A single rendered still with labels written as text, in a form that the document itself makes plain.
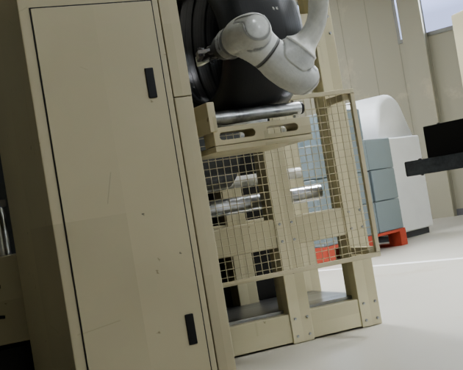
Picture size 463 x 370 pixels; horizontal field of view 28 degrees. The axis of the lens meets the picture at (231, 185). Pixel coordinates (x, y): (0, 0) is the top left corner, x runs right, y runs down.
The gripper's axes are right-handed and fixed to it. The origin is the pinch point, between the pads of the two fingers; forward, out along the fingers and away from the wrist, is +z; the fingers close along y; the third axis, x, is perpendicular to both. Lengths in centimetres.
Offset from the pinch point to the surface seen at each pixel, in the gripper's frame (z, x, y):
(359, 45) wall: 759, -127, -538
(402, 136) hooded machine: 493, 10, -400
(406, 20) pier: 683, -140, -563
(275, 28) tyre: 10.0, -9.3, -31.6
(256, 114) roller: 21.3, 16.7, -24.8
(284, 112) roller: 21.5, 17.1, -35.7
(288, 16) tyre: 10.4, -13.1, -37.1
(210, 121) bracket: 17.5, 17.3, -6.6
